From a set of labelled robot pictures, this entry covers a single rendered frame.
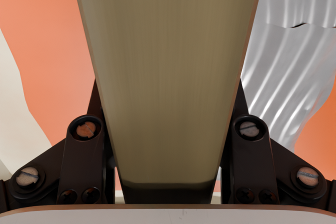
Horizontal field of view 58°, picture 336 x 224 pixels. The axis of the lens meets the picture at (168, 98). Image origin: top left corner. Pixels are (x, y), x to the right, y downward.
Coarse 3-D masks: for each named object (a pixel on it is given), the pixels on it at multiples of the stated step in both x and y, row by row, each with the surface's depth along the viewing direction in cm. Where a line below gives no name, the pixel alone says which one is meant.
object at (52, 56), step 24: (0, 24) 17; (24, 24) 17; (48, 24) 17; (72, 24) 17; (24, 48) 18; (48, 48) 18; (72, 48) 18; (24, 72) 19; (48, 72) 19; (72, 72) 19; (24, 96) 21; (48, 96) 21; (72, 96) 21; (48, 120) 23; (312, 120) 23; (312, 144) 25
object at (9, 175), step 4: (0, 160) 27; (0, 164) 27; (0, 168) 27; (4, 168) 28; (0, 172) 27; (4, 172) 28; (8, 172) 28; (0, 176) 27; (4, 176) 28; (8, 176) 28; (4, 180) 28
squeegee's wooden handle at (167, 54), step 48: (96, 0) 4; (144, 0) 4; (192, 0) 4; (240, 0) 4; (96, 48) 5; (144, 48) 5; (192, 48) 5; (240, 48) 5; (144, 96) 6; (192, 96) 6; (144, 144) 7; (192, 144) 7; (144, 192) 9; (192, 192) 9
